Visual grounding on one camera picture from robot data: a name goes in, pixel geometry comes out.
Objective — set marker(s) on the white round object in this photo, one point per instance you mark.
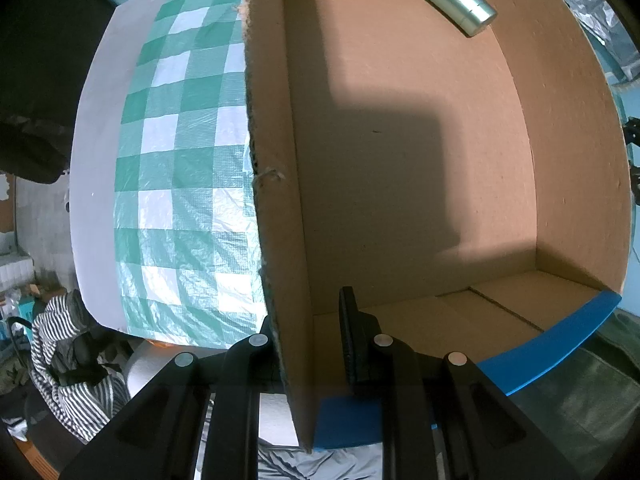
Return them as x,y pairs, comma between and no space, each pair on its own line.
145,360

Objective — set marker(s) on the dark green cloth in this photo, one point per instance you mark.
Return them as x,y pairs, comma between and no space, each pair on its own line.
565,390

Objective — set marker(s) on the black white striped cloth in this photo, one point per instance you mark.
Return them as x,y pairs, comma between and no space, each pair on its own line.
52,321

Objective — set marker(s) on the green white checkered tablecloth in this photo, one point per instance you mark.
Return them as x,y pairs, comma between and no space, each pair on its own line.
175,160

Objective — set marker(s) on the grey cloth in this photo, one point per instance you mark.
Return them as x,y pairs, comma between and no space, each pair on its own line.
300,466

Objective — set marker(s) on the clear plastic bag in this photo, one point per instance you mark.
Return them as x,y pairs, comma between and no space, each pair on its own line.
595,15

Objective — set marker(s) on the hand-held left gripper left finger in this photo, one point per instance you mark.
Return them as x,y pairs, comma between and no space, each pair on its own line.
244,376

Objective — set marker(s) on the silver metal cylinder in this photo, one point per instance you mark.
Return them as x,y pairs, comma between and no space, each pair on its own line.
457,2

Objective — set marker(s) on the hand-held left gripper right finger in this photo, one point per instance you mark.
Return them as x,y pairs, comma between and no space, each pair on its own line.
358,360

